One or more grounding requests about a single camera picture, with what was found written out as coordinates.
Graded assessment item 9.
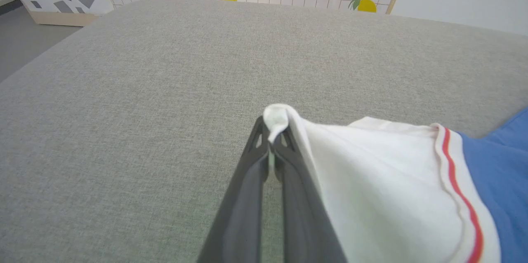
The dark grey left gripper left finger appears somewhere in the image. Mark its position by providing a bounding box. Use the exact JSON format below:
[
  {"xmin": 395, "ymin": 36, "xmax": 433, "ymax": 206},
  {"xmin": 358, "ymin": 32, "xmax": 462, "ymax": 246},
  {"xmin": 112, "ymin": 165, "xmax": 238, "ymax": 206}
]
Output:
[{"xmin": 197, "ymin": 116, "xmax": 271, "ymax": 263}]

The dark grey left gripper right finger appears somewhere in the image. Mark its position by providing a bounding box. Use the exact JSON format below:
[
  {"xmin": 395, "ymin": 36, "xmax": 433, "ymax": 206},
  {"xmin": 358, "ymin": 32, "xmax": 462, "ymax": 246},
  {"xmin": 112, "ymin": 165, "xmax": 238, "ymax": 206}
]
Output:
[{"xmin": 273, "ymin": 125, "xmax": 348, "ymax": 263}]

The blue white red-striped garment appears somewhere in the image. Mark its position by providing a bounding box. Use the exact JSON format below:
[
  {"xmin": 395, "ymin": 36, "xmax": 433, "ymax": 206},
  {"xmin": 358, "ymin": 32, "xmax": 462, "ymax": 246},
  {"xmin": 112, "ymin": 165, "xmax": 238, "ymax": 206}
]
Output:
[{"xmin": 263, "ymin": 103, "xmax": 528, "ymax": 263}]

